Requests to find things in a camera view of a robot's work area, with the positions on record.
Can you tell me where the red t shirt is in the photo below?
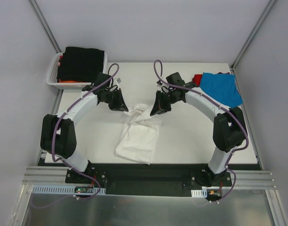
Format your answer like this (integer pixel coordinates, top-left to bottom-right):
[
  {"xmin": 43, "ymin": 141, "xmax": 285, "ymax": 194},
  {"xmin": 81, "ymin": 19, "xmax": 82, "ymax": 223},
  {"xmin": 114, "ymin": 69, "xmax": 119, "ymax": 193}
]
[{"xmin": 192, "ymin": 72, "xmax": 231, "ymax": 87}]

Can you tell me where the white t shirt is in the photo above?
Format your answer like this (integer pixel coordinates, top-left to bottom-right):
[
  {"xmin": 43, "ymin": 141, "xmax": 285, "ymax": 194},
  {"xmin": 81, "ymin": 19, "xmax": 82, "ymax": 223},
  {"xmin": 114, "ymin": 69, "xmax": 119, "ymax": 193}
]
[{"xmin": 115, "ymin": 104, "xmax": 162, "ymax": 165}]

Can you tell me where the blue t shirt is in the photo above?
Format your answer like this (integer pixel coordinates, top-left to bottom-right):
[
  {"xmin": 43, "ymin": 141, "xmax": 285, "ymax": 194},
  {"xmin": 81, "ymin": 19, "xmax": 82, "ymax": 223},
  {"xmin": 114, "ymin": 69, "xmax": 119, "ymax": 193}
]
[{"xmin": 199, "ymin": 73, "xmax": 243, "ymax": 108}]

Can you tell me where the white plastic basket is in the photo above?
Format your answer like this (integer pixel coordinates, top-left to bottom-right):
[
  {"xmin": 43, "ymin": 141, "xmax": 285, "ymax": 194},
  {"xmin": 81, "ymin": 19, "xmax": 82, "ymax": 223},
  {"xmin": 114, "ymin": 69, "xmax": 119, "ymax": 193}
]
[{"xmin": 45, "ymin": 51, "xmax": 108, "ymax": 90}]

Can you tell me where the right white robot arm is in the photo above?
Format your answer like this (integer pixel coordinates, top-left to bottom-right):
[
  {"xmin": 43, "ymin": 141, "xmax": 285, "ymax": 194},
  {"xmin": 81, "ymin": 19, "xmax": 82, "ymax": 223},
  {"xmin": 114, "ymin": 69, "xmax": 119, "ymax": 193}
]
[{"xmin": 150, "ymin": 73, "xmax": 248, "ymax": 187}]

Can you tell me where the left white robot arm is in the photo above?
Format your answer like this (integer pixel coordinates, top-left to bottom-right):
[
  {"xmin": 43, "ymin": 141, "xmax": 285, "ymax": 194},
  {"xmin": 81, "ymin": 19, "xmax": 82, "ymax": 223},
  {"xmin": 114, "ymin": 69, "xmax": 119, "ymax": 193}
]
[{"xmin": 40, "ymin": 73, "xmax": 128, "ymax": 183}]

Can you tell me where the black t shirt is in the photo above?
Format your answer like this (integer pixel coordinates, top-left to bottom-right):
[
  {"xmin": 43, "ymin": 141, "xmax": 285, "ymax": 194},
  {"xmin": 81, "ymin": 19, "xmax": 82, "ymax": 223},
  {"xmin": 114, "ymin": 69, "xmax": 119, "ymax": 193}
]
[{"xmin": 58, "ymin": 47, "xmax": 105, "ymax": 82}]

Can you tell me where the pink t shirt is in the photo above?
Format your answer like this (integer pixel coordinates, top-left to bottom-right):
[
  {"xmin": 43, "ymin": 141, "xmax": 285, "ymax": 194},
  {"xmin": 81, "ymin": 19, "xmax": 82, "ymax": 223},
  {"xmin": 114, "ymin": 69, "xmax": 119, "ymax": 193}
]
[{"xmin": 57, "ymin": 55, "xmax": 63, "ymax": 67}]

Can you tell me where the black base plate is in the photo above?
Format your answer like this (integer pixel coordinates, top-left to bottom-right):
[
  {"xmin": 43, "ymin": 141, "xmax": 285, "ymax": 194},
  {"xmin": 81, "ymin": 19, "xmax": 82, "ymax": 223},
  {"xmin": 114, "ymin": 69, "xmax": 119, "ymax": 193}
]
[{"xmin": 65, "ymin": 162, "xmax": 232, "ymax": 198}]

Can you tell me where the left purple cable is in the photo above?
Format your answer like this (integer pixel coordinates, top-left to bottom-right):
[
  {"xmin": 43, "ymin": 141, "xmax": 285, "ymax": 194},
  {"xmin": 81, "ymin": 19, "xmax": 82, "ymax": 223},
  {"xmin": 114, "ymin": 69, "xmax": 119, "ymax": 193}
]
[{"xmin": 30, "ymin": 63, "xmax": 121, "ymax": 209}]

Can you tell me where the purple cable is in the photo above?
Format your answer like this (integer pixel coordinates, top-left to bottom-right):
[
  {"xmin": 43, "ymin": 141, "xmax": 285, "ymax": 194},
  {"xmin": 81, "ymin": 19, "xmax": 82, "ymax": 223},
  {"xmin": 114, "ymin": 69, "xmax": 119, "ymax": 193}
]
[
  {"xmin": 30, "ymin": 63, "xmax": 121, "ymax": 209},
  {"xmin": 153, "ymin": 60, "xmax": 249, "ymax": 205}
]

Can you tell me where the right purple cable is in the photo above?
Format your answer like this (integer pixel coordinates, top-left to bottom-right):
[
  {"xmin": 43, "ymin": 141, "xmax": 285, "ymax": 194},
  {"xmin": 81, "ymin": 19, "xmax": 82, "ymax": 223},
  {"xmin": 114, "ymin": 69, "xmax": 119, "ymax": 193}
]
[{"xmin": 153, "ymin": 60, "xmax": 249, "ymax": 205}]

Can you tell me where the right white cable duct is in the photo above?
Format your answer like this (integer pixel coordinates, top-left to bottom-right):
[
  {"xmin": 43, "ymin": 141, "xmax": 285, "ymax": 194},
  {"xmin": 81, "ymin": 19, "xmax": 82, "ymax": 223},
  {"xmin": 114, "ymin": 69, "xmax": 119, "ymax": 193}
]
[{"xmin": 191, "ymin": 189, "xmax": 207, "ymax": 198}]

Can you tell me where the white cable duct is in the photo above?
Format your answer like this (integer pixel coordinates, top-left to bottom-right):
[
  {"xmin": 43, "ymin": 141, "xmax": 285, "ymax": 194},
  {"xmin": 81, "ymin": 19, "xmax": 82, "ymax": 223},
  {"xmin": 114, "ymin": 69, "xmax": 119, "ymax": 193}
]
[
  {"xmin": 191, "ymin": 189, "xmax": 207, "ymax": 198},
  {"xmin": 33, "ymin": 185, "xmax": 106, "ymax": 195}
]

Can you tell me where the aluminium rail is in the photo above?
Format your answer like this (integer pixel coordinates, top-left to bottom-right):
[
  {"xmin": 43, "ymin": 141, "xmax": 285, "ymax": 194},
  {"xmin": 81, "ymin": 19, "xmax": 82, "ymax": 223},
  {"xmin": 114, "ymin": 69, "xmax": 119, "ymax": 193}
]
[{"xmin": 22, "ymin": 166, "xmax": 278, "ymax": 190}]

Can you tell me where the left white cable duct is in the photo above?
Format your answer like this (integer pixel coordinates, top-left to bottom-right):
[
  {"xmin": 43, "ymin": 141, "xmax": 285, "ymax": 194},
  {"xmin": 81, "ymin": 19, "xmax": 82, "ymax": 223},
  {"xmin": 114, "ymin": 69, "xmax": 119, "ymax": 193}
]
[{"xmin": 33, "ymin": 185, "xmax": 106, "ymax": 195}]

